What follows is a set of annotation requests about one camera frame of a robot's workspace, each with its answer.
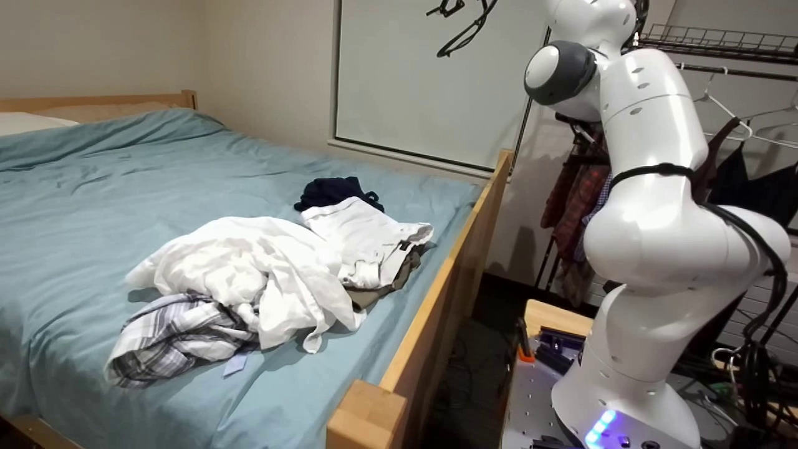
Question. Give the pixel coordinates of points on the black cloth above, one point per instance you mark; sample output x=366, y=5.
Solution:
x=331, y=192

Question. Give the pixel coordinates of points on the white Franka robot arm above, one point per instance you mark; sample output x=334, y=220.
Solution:
x=663, y=240

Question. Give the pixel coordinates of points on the plaid checked cloth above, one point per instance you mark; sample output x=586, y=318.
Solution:
x=164, y=338

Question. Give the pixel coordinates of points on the bed with blue sheet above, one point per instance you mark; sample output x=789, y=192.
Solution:
x=99, y=207

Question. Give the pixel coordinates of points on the white shorts with grey trim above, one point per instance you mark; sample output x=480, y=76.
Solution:
x=365, y=237

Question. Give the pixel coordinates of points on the crumpled white shirt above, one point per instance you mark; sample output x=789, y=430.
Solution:
x=250, y=265

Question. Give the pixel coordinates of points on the light wooden block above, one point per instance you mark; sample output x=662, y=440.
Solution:
x=552, y=314

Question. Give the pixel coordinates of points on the black electronics box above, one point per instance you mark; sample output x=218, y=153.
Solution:
x=552, y=351

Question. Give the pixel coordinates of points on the small blue paper tag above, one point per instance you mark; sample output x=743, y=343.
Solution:
x=235, y=366

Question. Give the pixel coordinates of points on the white perforated robot table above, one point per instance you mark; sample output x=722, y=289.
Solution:
x=526, y=406

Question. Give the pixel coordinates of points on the white clothes hanger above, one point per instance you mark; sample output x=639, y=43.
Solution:
x=751, y=131

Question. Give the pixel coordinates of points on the dark garment on rack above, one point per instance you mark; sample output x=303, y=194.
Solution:
x=763, y=188

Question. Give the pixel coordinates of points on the white pillow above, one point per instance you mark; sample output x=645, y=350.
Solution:
x=28, y=124

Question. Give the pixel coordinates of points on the wooden bed frame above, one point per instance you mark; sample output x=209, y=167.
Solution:
x=415, y=350

